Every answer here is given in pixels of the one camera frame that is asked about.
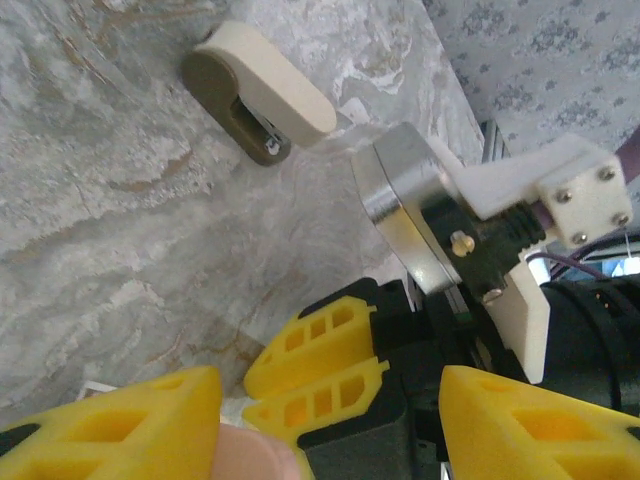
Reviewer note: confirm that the cream and brown stapler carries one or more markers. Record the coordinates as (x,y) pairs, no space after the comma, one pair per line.
(270,80)

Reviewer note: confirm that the aluminium table side rail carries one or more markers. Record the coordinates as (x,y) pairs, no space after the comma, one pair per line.
(495,145)

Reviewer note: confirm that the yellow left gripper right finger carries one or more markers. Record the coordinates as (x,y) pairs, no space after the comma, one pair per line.
(480,415)

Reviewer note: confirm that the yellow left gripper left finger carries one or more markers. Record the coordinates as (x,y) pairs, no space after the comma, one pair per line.
(190,400)

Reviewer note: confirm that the pink plastic tray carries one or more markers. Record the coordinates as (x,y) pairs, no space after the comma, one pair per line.
(250,455)

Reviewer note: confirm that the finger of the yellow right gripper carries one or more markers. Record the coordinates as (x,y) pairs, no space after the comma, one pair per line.
(267,375)
(270,417)

